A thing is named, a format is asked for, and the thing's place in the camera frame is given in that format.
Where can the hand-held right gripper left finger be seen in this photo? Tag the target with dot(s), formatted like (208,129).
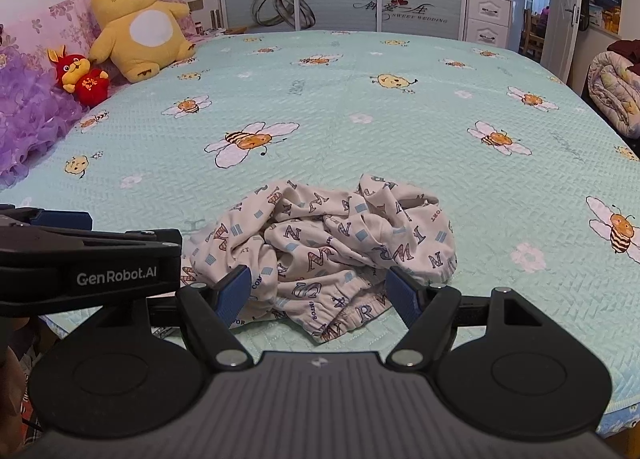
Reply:
(232,296)

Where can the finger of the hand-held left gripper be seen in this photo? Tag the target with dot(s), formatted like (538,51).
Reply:
(65,221)

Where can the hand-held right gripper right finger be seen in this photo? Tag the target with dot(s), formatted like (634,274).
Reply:
(400,296)

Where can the letter print pants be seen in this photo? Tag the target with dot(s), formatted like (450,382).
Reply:
(320,249)

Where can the purple ruffled pillow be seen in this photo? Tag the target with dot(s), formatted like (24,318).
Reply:
(30,114)

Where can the red plush toy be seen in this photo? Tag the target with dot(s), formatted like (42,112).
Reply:
(82,79)

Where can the bee print quilted bedspread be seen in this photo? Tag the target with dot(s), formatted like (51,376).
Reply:
(350,104)

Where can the pink floral pillow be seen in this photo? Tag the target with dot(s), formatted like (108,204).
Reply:
(65,19)

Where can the yellow plush toy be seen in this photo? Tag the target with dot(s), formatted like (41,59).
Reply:
(145,29)

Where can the white drawer cabinet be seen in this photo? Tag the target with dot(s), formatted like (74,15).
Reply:
(487,19)

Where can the wooden chair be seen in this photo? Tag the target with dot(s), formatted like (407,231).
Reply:
(532,36)

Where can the rolled quilt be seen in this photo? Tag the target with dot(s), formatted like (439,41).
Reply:
(612,89)

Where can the white door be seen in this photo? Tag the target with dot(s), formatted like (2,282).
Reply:
(562,14)

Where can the dark red garment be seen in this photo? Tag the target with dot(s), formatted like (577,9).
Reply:
(625,54)

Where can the wall socket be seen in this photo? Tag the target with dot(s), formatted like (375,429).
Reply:
(196,4)

